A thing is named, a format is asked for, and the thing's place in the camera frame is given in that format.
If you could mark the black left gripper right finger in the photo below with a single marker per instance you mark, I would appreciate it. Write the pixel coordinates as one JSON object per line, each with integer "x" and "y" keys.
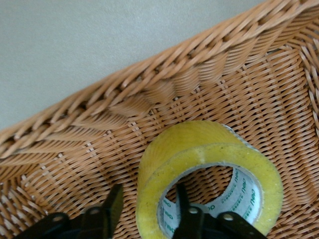
{"x": 184, "y": 214}

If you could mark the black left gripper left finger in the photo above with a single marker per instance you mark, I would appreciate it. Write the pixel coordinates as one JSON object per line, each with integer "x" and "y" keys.
{"x": 114, "y": 204}

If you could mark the yellow packing tape roll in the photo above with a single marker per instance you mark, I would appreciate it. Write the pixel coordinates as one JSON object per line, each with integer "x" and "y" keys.
{"x": 189, "y": 139}

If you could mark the brown wicker basket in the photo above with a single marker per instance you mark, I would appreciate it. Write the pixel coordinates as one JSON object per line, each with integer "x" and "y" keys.
{"x": 249, "y": 99}

